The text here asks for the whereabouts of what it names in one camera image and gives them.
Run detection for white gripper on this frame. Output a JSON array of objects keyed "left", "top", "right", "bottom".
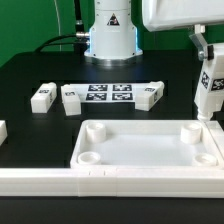
[{"left": 142, "top": 0, "right": 224, "bottom": 61}]

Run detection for white desk top tray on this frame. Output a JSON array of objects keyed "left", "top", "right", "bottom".
[{"left": 70, "top": 120, "right": 224, "bottom": 168}]

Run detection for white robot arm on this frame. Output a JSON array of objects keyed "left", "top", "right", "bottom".
[{"left": 84, "top": 0, "right": 224, "bottom": 64}]

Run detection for white right fence block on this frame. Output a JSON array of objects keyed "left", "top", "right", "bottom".
[{"left": 206, "top": 121, "right": 224, "bottom": 157}]

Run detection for white fence block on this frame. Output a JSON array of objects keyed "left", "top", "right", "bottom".
[
  {"left": 206, "top": 121, "right": 224, "bottom": 157},
  {"left": 0, "top": 120, "right": 8, "bottom": 146}
]

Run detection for fiducial marker sheet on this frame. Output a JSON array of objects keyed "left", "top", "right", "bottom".
[{"left": 72, "top": 83, "right": 147, "bottom": 103}]

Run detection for white front fence bar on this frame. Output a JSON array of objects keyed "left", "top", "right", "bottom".
[{"left": 0, "top": 168, "right": 224, "bottom": 198}]

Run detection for white left fence block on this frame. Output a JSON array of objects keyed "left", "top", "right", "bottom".
[{"left": 0, "top": 120, "right": 8, "bottom": 146}]

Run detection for black cables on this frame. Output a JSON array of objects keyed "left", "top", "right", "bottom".
[{"left": 34, "top": 0, "right": 91, "bottom": 54}]

